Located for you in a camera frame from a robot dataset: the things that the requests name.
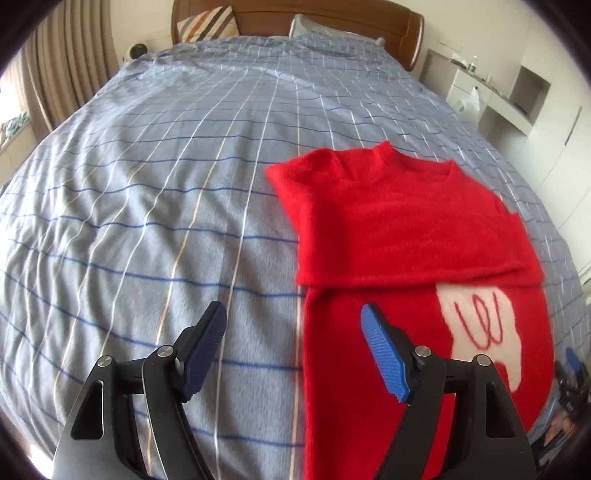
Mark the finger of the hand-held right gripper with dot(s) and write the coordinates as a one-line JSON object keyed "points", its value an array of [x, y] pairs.
{"points": [[565, 397], [573, 362]]}

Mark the white windowsill cabinet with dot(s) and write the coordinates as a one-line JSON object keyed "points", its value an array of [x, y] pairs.
{"points": [[16, 157]]}

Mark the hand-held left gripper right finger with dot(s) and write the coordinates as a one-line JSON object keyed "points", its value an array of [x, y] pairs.
{"points": [[383, 355]]}

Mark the grey-blue pillow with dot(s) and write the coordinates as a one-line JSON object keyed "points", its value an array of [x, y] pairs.
{"points": [[314, 25]]}

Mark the beige curtain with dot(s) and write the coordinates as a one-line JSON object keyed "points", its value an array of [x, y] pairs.
{"points": [[69, 69]]}

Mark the white wardrobe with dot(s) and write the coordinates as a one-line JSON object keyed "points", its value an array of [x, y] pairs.
{"points": [[558, 161]]}

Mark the white plastic bag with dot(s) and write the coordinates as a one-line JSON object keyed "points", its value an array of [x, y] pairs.
{"points": [[468, 99]]}

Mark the pile of cloths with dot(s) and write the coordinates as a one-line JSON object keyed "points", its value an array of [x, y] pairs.
{"points": [[14, 127]]}

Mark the blue plaid blanket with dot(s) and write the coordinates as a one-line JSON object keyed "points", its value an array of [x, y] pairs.
{"points": [[138, 184]]}

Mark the red knit sweater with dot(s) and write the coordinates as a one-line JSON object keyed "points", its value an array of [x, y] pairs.
{"points": [[392, 221]]}

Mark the clear bottle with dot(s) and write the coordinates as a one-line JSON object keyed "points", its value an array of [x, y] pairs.
{"points": [[472, 64]]}

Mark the wooden headboard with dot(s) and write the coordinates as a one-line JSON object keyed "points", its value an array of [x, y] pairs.
{"points": [[406, 37]]}

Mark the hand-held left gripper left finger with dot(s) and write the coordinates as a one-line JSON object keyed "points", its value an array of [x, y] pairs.
{"points": [[201, 360]]}

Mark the striped pillow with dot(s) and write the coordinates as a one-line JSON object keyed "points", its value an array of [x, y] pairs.
{"points": [[207, 23]]}

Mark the white desk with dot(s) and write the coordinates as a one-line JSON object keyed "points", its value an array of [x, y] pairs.
{"points": [[498, 110]]}

